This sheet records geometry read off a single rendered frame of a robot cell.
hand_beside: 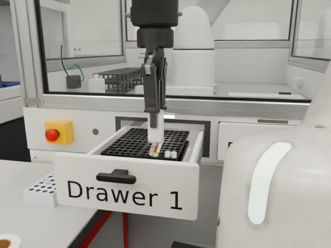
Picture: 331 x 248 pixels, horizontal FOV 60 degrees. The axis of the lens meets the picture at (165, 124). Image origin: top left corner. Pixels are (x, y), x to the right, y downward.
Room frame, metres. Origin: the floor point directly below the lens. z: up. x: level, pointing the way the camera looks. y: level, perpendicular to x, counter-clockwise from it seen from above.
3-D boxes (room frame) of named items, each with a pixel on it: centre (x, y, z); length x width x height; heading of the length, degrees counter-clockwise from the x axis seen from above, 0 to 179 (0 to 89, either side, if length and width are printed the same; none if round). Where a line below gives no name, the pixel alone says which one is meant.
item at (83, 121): (1.29, -0.13, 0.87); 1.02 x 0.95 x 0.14; 78
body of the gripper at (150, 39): (0.60, 0.02, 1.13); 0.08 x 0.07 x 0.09; 168
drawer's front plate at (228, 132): (0.76, -0.29, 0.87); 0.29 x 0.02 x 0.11; 78
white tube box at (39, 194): (0.68, 0.29, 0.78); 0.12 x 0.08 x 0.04; 166
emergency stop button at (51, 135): (0.84, 0.35, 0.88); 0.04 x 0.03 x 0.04; 78
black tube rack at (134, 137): (0.71, 0.04, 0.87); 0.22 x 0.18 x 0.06; 168
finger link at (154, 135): (0.59, 0.02, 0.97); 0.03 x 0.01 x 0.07; 78
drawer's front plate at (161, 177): (0.51, 0.08, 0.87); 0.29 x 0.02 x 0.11; 78
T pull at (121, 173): (0.49, 0.09, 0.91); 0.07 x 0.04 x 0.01; 78
